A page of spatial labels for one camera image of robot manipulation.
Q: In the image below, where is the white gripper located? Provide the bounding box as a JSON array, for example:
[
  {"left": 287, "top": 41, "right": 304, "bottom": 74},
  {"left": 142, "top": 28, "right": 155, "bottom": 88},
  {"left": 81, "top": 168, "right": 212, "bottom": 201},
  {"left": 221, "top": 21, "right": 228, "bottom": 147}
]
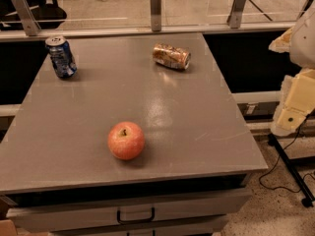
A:
[{"left": 269, "top": 7, "right": 315, "bottom": 137}]

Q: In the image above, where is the red apple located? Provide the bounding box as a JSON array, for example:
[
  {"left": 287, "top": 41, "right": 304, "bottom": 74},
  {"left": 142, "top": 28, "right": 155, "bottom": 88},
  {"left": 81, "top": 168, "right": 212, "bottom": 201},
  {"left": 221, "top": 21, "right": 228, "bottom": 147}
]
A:
[{"left": 107, "top": 122, "right": 145, "bottom": 160}]

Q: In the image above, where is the black stand leg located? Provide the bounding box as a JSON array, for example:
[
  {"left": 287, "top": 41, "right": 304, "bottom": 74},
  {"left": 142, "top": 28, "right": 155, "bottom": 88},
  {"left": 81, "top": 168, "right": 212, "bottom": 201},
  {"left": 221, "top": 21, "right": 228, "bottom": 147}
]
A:
[{"left": 268, "top": 134, "right": 315, "bottom": 207}]

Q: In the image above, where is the brown crushed can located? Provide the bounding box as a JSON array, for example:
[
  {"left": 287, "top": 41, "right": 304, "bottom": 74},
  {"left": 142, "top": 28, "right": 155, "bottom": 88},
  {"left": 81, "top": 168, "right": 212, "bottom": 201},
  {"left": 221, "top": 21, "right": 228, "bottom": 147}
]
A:
[{"left": 153, "top": 43, "right": 191, "bottom": 70}]

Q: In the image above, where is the blue soda can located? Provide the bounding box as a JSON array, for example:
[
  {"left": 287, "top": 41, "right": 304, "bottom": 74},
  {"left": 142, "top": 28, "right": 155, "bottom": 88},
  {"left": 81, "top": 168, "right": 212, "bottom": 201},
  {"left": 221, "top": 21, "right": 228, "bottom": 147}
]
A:
[{"left": 45, "top": 35, "right": 77, "bottom": 79}]

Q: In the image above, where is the black office chair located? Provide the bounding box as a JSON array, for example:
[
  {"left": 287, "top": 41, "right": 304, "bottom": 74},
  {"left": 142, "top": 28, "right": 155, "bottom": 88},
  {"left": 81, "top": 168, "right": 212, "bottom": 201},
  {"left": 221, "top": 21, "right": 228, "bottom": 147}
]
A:
[{"left": 0, "top": 0, "right": 67, "bottom": 30}]

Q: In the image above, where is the glass railing panel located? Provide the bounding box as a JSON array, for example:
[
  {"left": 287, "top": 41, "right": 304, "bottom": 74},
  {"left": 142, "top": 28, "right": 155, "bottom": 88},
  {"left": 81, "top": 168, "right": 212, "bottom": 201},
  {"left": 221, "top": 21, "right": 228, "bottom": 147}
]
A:
[{"left": 0, "top": 0, "right": 315, "bottom": 31}]

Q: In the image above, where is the grey cabinet drawer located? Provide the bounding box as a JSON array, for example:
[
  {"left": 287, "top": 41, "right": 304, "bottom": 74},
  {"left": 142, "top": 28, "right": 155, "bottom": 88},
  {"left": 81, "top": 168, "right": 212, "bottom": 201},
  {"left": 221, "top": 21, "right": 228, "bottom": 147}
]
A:
[{"left": 7, "top": 188, "right": 251, "bottom": 232}]

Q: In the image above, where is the right metal bracket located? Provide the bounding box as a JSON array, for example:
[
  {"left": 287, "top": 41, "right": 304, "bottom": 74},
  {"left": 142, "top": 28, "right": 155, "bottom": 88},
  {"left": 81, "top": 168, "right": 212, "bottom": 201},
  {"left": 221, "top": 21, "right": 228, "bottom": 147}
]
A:
[{"left": 227, "top": 0, "right": 246, "bottom": 29}]

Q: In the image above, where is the metal bracket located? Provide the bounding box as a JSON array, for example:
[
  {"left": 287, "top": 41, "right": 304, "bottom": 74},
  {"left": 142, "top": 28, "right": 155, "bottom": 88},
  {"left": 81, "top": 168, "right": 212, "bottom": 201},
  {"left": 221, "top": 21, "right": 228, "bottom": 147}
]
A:
[
  {"left": 150, "top": 0, "right": 161, "bottom": 31},
  {"left": 11, "top": 0, "right": 40, "bottom": 36},
  {"left": 227, "top": 0, "right": 246, "bottom": 29}
]

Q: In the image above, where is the black cable on floor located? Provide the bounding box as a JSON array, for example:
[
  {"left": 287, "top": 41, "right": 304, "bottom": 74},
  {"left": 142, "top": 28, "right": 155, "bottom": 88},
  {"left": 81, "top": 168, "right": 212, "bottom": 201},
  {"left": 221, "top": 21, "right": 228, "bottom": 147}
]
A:
[{"left": 258, "top": 115, "right": 315, "bottom": 195}]

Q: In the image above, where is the middle metal bracket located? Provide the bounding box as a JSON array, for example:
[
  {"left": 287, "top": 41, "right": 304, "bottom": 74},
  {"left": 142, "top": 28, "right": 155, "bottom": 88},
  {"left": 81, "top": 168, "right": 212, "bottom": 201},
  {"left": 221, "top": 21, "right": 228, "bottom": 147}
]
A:
[{"left": 150, "top": 0, "right": 161, "bottom": 31}]

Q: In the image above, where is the black drawer handle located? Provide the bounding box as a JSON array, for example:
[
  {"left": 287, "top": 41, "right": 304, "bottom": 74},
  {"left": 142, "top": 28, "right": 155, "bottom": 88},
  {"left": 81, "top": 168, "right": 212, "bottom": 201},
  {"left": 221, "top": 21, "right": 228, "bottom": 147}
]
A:
[{"left": 116, "top": 207, "right": 156, "bottom": 225}]

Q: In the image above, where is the left metal bracket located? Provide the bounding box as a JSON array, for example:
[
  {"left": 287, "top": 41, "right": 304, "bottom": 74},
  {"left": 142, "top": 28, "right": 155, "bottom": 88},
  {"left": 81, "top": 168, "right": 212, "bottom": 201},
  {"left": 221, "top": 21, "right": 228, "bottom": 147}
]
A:
[{"left": 11, "top": 0, "right": 40, "bottom": 36}]

